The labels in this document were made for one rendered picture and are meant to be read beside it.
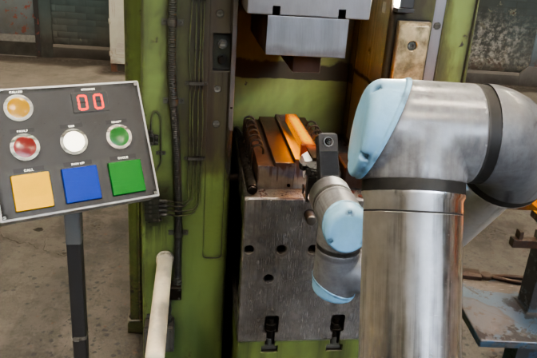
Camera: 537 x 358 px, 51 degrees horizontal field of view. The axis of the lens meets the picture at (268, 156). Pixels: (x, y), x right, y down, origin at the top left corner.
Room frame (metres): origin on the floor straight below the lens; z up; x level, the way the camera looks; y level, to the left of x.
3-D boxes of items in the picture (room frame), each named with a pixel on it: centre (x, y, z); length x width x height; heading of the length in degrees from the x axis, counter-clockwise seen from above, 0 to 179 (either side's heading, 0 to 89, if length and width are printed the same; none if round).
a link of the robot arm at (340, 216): (1.01, -0.15, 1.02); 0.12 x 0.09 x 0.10; 9
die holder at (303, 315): (1.61, -0.10, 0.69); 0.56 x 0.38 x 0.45; 8
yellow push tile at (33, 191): (1.06, 0.48, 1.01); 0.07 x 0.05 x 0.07; 123
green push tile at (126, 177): (1.17, 0.32, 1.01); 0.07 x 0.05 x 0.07; 123
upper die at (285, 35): (1.59, -0.04, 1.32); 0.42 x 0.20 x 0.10; 8
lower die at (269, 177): (1.59, -0.04, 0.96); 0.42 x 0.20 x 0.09; 8
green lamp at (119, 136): (1.21, 0.34, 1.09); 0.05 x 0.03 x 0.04; 98
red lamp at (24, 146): (1.10, 0.51, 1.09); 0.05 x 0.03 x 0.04; 98
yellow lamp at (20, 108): (1.13, 0.53, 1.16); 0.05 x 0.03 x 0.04; 98
